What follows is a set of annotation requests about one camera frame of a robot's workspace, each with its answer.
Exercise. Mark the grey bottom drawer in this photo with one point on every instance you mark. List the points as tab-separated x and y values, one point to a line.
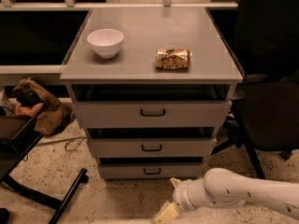
149	171

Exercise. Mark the grey middle drawer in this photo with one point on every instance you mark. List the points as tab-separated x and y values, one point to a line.
151	147

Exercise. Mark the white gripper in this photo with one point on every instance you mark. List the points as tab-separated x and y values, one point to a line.
180	194

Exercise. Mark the grey drawer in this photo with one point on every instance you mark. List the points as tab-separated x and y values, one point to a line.
151	114
149	171
151	147

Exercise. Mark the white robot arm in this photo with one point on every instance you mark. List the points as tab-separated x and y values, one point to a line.
222	188

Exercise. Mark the grey top drawer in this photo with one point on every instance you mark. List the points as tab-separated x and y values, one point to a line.
151	114

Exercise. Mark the grey long desk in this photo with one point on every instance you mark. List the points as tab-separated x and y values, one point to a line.
31	69

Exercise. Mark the grey drawer cabinet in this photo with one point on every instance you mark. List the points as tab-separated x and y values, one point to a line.
150	87

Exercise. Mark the black office chair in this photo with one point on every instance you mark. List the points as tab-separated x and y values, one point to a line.
264	37

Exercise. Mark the white ceramic bowl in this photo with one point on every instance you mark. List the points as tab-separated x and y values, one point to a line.
106	42

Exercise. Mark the metal wire hook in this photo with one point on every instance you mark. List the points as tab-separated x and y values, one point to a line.
74	143

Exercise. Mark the brown crumpled bag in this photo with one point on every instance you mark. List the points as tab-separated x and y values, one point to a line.
51	115

